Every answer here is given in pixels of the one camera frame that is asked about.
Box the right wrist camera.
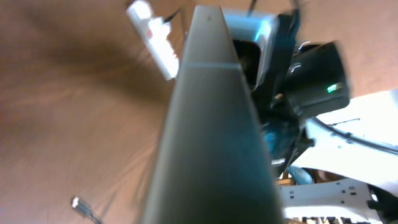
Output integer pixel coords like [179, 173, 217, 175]
[222, 9, 279, 91]

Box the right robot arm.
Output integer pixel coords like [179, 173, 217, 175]
[249, 10, 397, 222]

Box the Galaxy S25 Ultra smartphone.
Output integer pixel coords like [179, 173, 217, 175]
[139, 6, 284, 224]

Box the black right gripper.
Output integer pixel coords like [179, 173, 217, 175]
[251, 12, 314, 177]

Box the white power strip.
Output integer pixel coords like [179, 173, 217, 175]
[126, 0, 179, 80]

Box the black USB-C charging cable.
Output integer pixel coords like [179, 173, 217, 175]
[71, 196, 103, 224]

